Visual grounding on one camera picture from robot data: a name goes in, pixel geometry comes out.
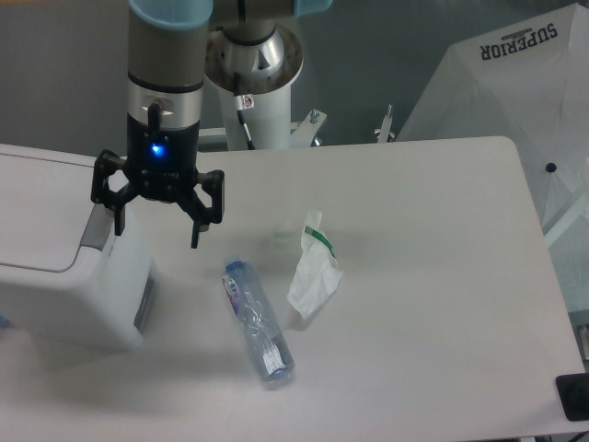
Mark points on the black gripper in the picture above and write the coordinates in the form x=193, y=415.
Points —
x=161, y=161

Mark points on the white push-lid trash can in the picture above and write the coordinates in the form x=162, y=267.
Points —
x=65, y=275

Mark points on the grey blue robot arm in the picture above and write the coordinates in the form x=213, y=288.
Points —
x=174, y=48

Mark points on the clear plastic water bottle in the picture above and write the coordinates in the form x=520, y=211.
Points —
x=263, y=336

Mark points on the crumpled white plastic wrapper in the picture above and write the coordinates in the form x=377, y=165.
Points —
x=304, y=263

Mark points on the white Superior umbrella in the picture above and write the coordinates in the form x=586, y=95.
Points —
x=527, y=82

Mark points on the black device at table edge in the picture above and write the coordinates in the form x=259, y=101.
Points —
x=573, y=393

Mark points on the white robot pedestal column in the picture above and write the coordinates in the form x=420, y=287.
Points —
x=268, y=121

